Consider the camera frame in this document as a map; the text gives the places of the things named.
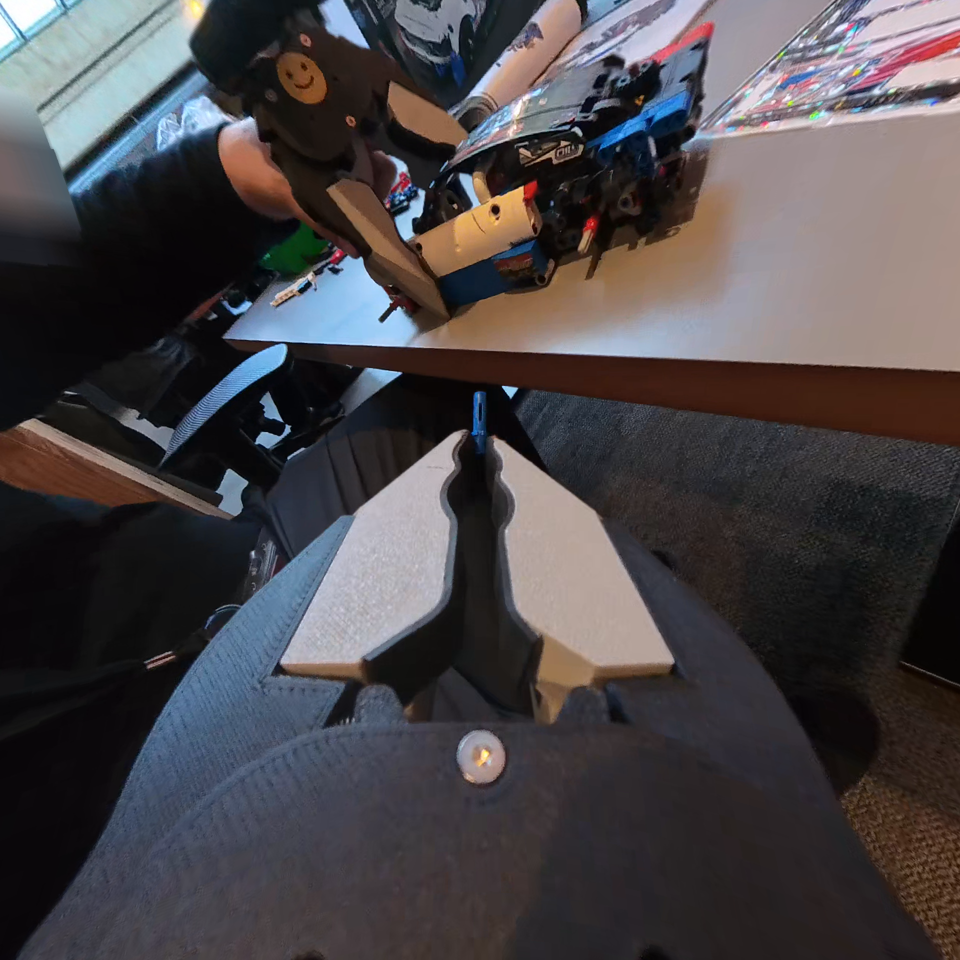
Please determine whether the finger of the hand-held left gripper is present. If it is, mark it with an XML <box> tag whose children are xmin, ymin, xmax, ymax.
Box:
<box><xmin>327</xmin><ymin>178</ymin><xmax>453</xmax><ymax>320</ymax></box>
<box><xmin>387</xmin><ymin>81</ymin><xmax>470</xmax><ymax>159</ymax></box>

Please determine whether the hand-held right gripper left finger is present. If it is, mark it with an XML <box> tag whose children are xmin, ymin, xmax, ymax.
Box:
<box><xmin>279</xmin><ymin>432</ymin><xmax>470</xmax><ymax>702</ymax></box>

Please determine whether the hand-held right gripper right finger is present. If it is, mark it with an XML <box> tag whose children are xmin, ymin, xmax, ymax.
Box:
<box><xmin>492</xmin><ymin>441</ymin><xmax>676</xmax><ymax>721</ymax></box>

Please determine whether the pile of toy bricks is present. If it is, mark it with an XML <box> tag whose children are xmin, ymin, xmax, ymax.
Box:
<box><xmin>270</xmin><ymin>171</ymin><xmax>421</xmax><ymax>310</ymax></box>

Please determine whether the toy brick car model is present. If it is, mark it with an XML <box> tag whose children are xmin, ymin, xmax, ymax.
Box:
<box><xmin>378</xmin><ymin>22</ymin><xmax>714</xmax><ymax>324</ymax></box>

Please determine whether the holographic sticker sheet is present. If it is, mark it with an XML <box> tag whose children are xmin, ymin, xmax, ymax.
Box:
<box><xmin>701</xmin><ymin>0</ymin><xmax>960</xmax><ymax>136</ymax></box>

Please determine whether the person's left hand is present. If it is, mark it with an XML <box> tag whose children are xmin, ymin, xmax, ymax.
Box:
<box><xmin>217</xmin><ymin>118</ymin><xmax>399</xmax><ymax>258</ymax></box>

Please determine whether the toy car set box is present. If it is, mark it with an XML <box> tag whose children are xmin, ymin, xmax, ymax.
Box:
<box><xmin>345</xmin><ymin>0</ymin><xmax>549</xmax><ymax>87</ymax></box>

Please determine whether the green storage bin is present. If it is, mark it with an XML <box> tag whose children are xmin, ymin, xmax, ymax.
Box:
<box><xmin>258</xmin><ymin>221</ymin><xmax>331</xmax><ymax>273</ymax></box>

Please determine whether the clear plastic bag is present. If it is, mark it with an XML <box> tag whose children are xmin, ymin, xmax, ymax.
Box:
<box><xmin>153</xmin><ymin>93</ymin><xmax>226</xmax><ymax>150</ymax></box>

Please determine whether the open instruction booklet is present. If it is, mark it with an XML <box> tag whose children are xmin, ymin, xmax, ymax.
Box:
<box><xmin>457</xmin><ymin>0</ymin><xmax>721</xmax><ymax>114</ymax></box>

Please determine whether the black chair armrest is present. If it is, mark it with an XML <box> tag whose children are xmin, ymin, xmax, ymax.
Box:
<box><xmin>161</xmin><ymin>343</ymin><xmax>290</xmax><ymax>470</ymax></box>

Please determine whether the wooden panel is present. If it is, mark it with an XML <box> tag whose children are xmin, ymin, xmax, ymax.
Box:
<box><xmin>0</xmin><ymin>418</ymin><xmax>234</xmax><ymax>520</ymax></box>

